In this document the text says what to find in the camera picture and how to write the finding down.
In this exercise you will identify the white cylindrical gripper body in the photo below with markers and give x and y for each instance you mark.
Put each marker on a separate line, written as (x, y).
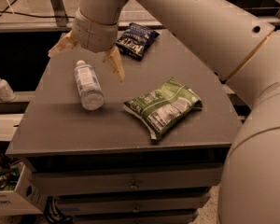
(92, 34)

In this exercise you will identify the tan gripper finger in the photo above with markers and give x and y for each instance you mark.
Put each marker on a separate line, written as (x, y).
(113, 58)
(66, 43)

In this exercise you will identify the blue plastic bottle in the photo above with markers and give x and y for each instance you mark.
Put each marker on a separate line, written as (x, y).
(88, 86)

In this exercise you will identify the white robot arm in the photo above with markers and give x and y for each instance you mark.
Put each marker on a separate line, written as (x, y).
(245, 52)

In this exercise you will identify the white pump dispenser bottle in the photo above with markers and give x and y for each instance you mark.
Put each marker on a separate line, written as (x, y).
(6, 92)

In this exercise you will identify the dark blue chip bag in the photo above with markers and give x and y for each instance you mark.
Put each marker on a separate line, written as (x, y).
(135, 40)

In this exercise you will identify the green chip bag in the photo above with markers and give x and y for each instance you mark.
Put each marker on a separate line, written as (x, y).
(161, 109)

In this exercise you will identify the grey drawer cabinet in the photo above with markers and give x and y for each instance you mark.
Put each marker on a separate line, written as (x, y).
(101, 166)

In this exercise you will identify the cans in box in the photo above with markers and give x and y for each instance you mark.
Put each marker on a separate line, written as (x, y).
(8, 178)

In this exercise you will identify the white cardboard box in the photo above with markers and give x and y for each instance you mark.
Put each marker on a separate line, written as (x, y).
(24, 198)

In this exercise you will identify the metal frame rail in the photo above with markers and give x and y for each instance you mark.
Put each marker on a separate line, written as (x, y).
(37, 24)

